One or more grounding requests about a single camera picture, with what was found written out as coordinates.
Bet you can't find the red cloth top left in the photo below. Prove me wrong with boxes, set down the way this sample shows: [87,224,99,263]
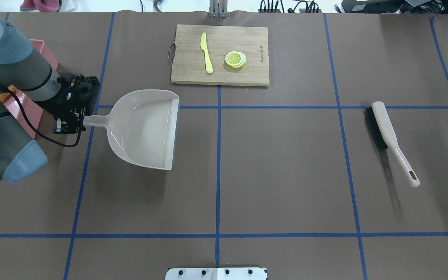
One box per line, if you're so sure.
[19,0,62,12]

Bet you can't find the wooden cutting board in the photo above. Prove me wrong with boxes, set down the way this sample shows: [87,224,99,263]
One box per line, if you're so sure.
[170,24,270,87]

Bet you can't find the yellow lemon slice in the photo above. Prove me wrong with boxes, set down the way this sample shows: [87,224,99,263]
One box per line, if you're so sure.
[224,51,247,68]

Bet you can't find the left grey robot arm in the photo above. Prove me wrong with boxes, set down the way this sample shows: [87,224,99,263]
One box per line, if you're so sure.
[0,18,101,185]

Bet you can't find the white plastic dustpan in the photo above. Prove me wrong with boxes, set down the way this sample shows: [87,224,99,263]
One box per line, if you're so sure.
[84,89,180,171]

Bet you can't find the metal post top edge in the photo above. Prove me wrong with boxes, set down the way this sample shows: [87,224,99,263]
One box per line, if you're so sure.
[209,0,229,18]

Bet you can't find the metal bracket bottom edge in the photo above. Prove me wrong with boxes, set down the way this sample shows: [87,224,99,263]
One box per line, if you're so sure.
[165,267,268,280]

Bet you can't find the yellow plastic knife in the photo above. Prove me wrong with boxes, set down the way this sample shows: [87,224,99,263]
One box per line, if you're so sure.
[200,32,214,74]

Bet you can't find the black equipment top right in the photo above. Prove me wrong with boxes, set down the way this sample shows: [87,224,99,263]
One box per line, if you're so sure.
[341,0,448,14]

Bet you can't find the white brush black bristles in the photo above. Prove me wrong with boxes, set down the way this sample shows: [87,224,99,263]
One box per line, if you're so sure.
[365,101,421,188]

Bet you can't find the black power strip cables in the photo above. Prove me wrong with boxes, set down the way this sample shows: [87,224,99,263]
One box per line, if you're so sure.
[258,0,322,14]

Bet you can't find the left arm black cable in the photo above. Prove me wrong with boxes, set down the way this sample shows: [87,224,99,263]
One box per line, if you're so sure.
[6,89,86,148]

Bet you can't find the pink plastic bin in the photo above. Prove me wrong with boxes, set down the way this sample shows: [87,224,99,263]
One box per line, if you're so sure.
[2,39,59,139]

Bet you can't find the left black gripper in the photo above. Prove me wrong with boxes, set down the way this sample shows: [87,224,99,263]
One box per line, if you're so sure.
[45,73,101,135]

